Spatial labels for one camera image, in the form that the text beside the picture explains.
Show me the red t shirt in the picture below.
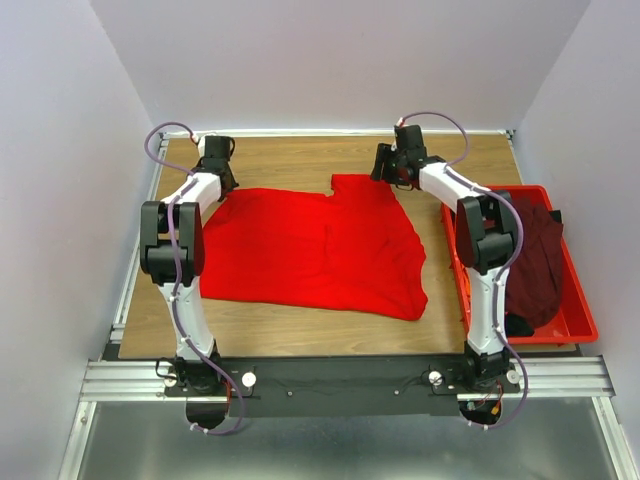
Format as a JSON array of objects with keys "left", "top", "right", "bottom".
[{"left": 200, "top": 174, "right": 428, "bottom": 321}]

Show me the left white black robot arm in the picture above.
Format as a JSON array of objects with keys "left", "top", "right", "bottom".
[{"left": 139, "top": 132, "right": 238, "bottom": 395}]

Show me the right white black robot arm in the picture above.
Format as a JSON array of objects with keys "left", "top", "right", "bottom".
[{"left": 371, "top": 120, "right": 524, "bottom": 392}]

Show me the orange t shirt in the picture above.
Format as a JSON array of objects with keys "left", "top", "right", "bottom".
[{"left": 461, "top": 267, "right": 471, "bottom": 318}]

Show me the maroon t shirt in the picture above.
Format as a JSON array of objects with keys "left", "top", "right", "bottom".
[{"left": 504, "top": 196, "right": 566, "bottom": 326}]

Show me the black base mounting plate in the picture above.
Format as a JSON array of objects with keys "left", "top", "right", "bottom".
[{"left": 158, "top": 354, "right": 520, "bottom": 430}]

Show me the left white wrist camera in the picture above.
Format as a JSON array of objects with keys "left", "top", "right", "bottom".
[{"left": 191, "top": 134, "right": 215, "bottom": 157}]

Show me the aluminium frame rail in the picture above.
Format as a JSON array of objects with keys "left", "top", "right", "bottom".
[{"left": 57, "top": 131, "right": 169, "bottom": 480}]

